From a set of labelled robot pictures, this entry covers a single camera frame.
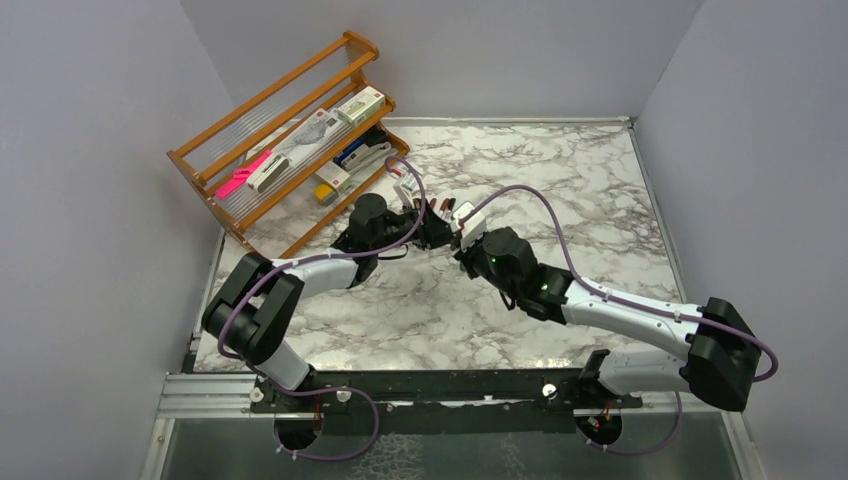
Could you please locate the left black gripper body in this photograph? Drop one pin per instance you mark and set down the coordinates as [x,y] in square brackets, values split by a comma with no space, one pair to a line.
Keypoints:
[398,225]

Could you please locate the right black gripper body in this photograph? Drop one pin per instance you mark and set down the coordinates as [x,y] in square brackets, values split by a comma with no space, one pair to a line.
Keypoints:
[475,261]

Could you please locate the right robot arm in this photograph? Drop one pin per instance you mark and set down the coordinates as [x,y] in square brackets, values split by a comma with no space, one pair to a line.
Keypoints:
[708,351]

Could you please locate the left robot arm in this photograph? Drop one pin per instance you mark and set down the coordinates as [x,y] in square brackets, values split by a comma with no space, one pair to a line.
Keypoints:
[252,310]

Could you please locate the yellow sticky note block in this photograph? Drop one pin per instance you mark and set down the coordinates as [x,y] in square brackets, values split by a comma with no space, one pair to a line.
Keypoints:
[325,194]

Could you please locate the small white red box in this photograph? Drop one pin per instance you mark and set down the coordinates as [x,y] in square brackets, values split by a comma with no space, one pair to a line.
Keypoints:
[334,176]

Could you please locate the blue black stapler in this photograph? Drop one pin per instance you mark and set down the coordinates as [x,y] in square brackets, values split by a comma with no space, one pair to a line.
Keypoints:
[373,141]

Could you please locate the long white package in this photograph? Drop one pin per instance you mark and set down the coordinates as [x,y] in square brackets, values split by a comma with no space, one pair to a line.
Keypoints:
[312,135]

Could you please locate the white black box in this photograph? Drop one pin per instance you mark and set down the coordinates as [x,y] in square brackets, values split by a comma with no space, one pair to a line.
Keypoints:
[266,174]

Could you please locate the wooden shelf rack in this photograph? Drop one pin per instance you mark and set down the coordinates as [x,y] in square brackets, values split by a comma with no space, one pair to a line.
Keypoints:
[283,219]

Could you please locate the white green box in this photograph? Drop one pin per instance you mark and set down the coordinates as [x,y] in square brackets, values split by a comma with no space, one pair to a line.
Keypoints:
[361,106]

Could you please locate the pink highlighter pack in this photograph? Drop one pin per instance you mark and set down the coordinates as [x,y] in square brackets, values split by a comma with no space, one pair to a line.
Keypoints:
[240,176]

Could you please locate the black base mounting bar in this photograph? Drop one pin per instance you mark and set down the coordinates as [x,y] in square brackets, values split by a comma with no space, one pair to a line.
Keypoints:
[419,386]

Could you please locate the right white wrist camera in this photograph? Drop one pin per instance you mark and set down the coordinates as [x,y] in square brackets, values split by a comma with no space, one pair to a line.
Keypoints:
[467,227]

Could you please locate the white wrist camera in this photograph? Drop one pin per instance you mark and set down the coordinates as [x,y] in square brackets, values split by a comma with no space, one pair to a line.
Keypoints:
[407,189]
[467,227]

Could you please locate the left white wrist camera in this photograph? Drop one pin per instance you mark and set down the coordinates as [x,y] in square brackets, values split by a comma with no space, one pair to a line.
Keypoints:
[407,189]

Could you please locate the aluminium frame rail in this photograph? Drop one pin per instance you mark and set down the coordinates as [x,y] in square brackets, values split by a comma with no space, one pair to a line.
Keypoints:
[206,396]

